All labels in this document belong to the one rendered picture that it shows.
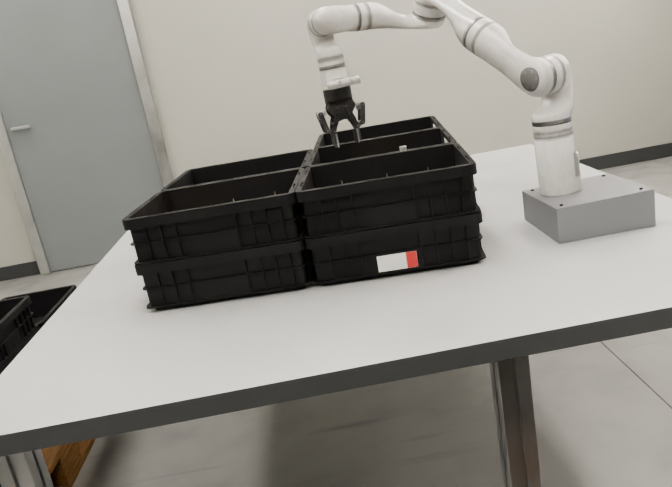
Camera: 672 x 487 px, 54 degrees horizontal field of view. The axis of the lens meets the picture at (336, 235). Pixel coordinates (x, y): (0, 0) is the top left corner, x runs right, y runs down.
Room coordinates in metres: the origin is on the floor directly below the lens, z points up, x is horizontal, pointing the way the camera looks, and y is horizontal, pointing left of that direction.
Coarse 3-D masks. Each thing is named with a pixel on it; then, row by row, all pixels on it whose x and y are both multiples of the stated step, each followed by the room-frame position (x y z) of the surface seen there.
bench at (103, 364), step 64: (512, 192) 1.94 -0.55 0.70; (128, 256) 2.00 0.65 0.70; (512, 256) 1.40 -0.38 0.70; (576, 256) 1.33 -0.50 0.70; (640, 256) 1.26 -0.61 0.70; (64, 320) 1.51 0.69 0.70; (128, 320) 1.43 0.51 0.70; (192, 320) 1.36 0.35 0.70; (256, 320) 1.29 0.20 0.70; (320, 320) 1.23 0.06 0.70; (384, 320) 1.18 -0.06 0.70; (448, 320) 1.12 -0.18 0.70; (512, 320) 1.08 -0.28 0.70; (576, 320) 1.03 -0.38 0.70; (640, 320) 1.02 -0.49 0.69; (0, 384) 1.20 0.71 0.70; (64, 384) 1.15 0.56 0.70; (128, 384) 1.10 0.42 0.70; (192, 384) 1.05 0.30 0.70; (256, 384) 1.01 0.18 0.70; (320, 384) 1.01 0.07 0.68; (512, 384) 1.06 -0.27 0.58; (0, 448) 1.00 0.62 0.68; (512, 448) 1.06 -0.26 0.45
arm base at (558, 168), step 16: (544, 128) 1.54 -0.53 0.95; (560, 128) 1.53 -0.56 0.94; (544, 144) 1.54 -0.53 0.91; (560, 144) 1.53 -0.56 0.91; (544, 160) 1.54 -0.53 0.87; (560, 160) 1.53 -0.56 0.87; (576, 160) 1.54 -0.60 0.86; (544, 176) 1.55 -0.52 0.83; (560, 176) 1.53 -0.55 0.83; (576, 176) 1.54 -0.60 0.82; (544, 192) 1.55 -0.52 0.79; (560, 192) 1.53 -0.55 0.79
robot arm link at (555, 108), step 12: (552, 60) 1.55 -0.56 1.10; (564, 60) 1.56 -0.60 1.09; (564, 72) 1.54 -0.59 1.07; (564, 84) 1.55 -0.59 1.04; (552, 96) 1.59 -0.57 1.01; (564, 96) 1.56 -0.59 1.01; (540, 108) 1.59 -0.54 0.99; (552, 108) 1.55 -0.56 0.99; (564, 108) 1.54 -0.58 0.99; (540, 120) 1.55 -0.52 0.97; (552, 120) 1.53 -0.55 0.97; (564, 120) 1.53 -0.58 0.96
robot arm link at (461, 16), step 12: (420, 0) 1.85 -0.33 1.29; (432, 0) 1.82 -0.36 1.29; (444, 0) 1.80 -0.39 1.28; (456, 0) 1.80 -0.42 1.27; (420, 12) 1.86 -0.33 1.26; (432, 12) 1.85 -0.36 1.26; (444, 12) 1.79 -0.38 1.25; (456, 12) 1.76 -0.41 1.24; (468, 12) 1.75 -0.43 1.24; (456, 24) 1.75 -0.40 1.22; (468, 24) 1.72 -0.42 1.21
